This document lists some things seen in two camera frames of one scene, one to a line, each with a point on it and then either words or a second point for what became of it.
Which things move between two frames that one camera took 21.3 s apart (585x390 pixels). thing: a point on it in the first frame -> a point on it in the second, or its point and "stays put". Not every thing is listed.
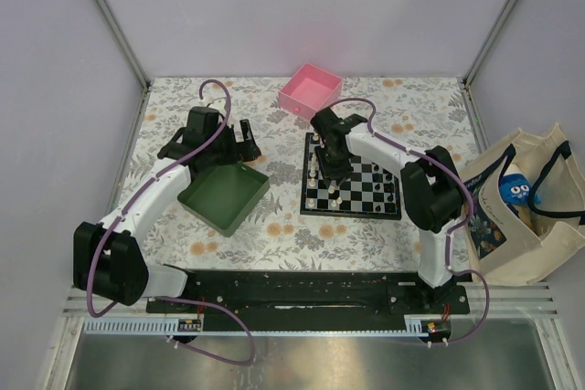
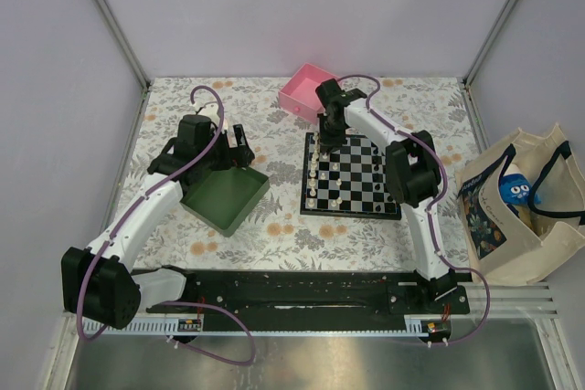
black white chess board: (371, 191) stays put
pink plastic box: (309, 90) stays put
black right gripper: (328, 173) -> (330, 143)
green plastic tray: (220, 198) stays put
